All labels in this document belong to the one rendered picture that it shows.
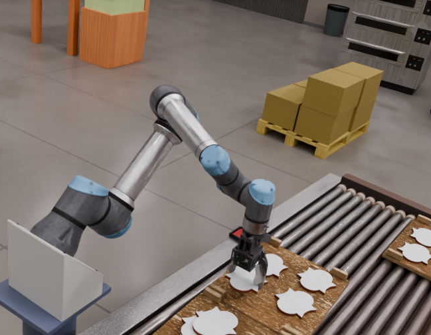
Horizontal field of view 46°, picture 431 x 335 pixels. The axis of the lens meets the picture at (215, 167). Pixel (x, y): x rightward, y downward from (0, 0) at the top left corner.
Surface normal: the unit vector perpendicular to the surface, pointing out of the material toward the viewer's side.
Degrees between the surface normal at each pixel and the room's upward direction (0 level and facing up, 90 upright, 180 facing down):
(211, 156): 45
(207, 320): 0
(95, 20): 90
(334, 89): 90
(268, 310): 0
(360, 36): 90
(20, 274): 90
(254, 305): 0
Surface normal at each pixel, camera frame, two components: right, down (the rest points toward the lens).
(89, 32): -0.47, 0.33
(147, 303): 0.16, -0.88
